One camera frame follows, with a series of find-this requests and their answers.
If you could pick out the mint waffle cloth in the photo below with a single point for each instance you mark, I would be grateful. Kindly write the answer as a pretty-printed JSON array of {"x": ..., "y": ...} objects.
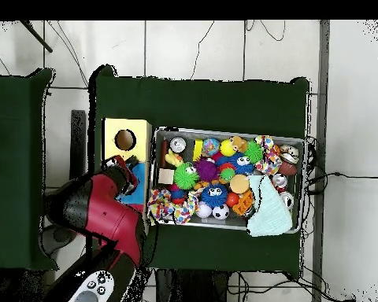
[{"x": 271, "y": 207}]

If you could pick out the silver drink can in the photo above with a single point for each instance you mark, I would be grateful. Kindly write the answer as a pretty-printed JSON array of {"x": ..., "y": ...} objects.
[{"x": 178, "y": 144}]

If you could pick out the black upright stand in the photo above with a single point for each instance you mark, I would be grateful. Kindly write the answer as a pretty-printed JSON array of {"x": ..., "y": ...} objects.
[{"x": 77, "y": 141}]

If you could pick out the brown teddy bear plush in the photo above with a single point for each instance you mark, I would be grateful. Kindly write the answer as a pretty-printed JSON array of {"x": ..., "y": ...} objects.
[{"x": 241, "y": 144}]

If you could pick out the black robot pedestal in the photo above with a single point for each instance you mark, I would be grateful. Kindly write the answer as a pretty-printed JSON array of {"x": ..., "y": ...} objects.
[{"x": 192, "y": 286}]

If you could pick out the green fuzzy googly-eyed toy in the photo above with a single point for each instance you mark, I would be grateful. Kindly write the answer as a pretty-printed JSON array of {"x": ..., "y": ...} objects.
[{"x": 186, "y": 176}]

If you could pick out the metal mesh bin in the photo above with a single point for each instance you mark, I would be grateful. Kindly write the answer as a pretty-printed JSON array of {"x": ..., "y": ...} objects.
[{"x": 192, "y": 133}]

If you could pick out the dark green tablecloth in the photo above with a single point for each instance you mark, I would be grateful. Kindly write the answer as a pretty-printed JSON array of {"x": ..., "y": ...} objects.
[{"x": 208, "y": 103}]

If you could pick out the wooden three-hole box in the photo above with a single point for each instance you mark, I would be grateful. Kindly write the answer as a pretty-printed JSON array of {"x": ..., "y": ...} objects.
[{"x": 135, "y": 138}]

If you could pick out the grey rounded base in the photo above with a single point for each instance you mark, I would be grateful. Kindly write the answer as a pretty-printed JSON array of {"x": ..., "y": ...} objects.
[{"x": 53, "y": 240}]

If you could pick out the black rod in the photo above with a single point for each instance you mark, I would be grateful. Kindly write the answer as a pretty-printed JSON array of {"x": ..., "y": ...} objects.
[{"x": 37, "y": 37}]

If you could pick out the orange plastic block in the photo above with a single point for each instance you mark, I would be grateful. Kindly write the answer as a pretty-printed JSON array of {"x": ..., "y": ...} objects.
[{"x": 244, "y": 203}]

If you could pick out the globe print ball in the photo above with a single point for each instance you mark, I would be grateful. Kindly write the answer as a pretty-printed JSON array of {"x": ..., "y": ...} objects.
[{"x": 211, "y": 146}]

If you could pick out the purple spiky rubber toy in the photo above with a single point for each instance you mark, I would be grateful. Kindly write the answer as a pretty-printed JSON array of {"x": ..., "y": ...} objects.
[{"x": 206, "y": 170}]

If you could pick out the polka-dot colourful cloth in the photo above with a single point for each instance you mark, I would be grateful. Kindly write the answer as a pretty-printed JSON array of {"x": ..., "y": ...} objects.
[
  {"x": 159, "y": 203},
  {"x": 184, "y": 210},
  {"x": 269, "y": 157}
]

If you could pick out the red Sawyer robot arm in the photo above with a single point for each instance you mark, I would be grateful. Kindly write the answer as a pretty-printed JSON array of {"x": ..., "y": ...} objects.
[{"x": 107, "y": 214}]

